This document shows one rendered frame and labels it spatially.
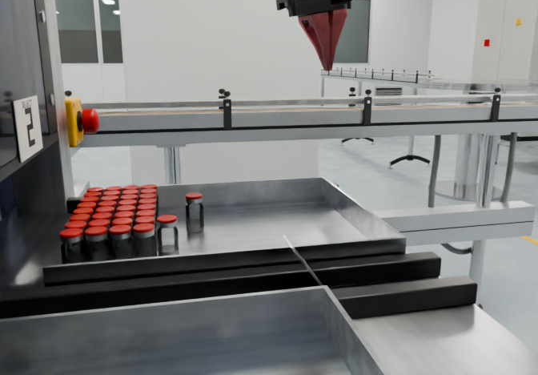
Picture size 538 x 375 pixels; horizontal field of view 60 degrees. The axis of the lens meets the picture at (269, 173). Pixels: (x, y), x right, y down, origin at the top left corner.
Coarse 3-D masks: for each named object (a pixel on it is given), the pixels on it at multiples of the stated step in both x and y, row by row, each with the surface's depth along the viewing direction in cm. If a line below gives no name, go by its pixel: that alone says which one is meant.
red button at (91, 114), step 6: (84, 108) 73; (90, 108) 73; (84, 114) 72; (90, 114) 72; (96, 114) 73; (84, 120) 72; (90, 120) 72; (96, 120) 73; (84, 126) 72; (90, 126) 72; (96, 126) 73; (84, 132) 73; (90, 132) 73
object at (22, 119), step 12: (36, 96) 52; (24, 108) 47; (36, 108) 52; (24, 120) 47; (36, 120) 52; (24, 132) 47; (36, 132) 51; (24, 144) 47; (36, 144) 51; (24, 156) 47
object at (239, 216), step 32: (160, 192) 66; (192, 192) 67; (224, 192) 68; (256, 192) 69; (288, 192) 71; (320, 192) 72; (224, 224) 60; (256, 224) 60; (288, 224) 60; (320, 224) 60; (352, 224) 60; (384, 224) 51; (160, 256) 42; (192, 256) 43; (224, 256) 43; (256, 256) 44; (288, 256) 45; (320, 256) 45; (352, 256) 46
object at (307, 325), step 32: (320, 288) 36; (0, 320) 32; (32, 320) 32; (64, 320) 33; (96, 320) 33; (128, 320) 34; (160, 320) 34; (192, 320) 35; (224, 320) 35; (256, 320) 36; (288, 320) 36; (320, 320) 37; (0, 352) 32; (32, 352) 33; (64, 352) 33; (96, 352) 34; (128, 352) 34; (160, 352) 34; (192, 352) 34; (224, 352) 34; (256, 352) 34; (288, 352) 34; (320, 352) 34; (352, 352) 31
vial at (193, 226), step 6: (186, 204) 57; (192, 204) 57; (198, 204) 57; (186, 210) 57; (192, 210) 56; (198, 210) 57; (186, 216) 57; (192, 216) 57; (198, 216) 57; (186, 222) 58; (192, 222) 57; (198, 222) 57; (192, 228) 57; (198, 228) 57
